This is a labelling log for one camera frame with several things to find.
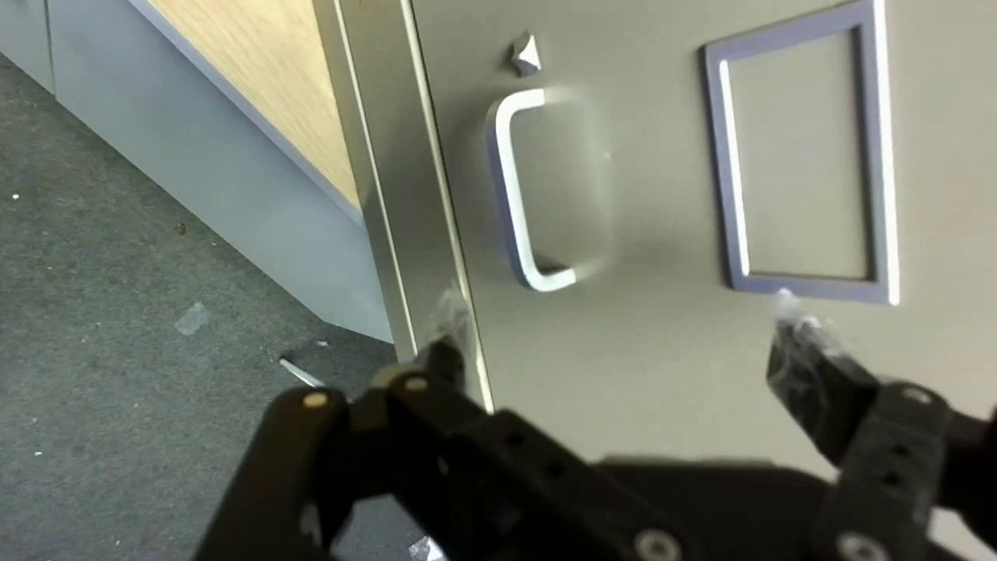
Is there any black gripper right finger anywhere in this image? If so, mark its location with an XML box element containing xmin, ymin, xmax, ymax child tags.
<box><xmin>762</xmin><ymin>282</ymin><xmax>997</xmax><ymax>561</ymax></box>

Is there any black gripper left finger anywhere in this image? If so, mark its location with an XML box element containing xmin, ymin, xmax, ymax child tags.
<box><xmin>196</xmin><ymin>287</ymin><xmax>668</xmax><ymax>561</ymax></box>

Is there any beige file drawer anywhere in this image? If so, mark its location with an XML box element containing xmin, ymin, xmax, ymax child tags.
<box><xmin>398</xmin><ymin>0</ymin><xmax>997</xmax><ymax>460</ymax></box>

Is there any silver drawer handle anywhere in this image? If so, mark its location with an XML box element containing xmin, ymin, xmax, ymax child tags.
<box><xmin>489</xmin><ymin>85</ymin><xmax>618</xmax><ymax>295</ymax></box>

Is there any beige metal file cabinet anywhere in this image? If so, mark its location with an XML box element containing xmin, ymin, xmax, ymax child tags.
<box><xmin>309</xmin><ymin>0</ymin><xmax>498</xmax><ymax>413</ymax></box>

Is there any silver lower drawer label holder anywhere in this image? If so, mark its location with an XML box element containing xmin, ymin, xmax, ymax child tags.
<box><xmin>699</xmin><ymin>0</ymin><xmax>907</xmax><ymax>308</ymax></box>

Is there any silver lower drawer thumb latch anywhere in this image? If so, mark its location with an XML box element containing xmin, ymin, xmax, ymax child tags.
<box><xmin>504</xmin><ymin>30</ymin><xmax>544</xmax><ymax>78</ymax></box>

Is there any white paper scrap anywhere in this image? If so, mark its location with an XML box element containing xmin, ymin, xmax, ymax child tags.
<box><xmin>171</xmin><ymin>300</ymin><xmax>216</xmax><ymax>340</ymax></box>

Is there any dark metal floor bracket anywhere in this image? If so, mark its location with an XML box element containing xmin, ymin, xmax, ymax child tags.
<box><xmin>274</xmin><ymin>331</ymin><xmax>402</xmax><ymax>397</ymax></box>

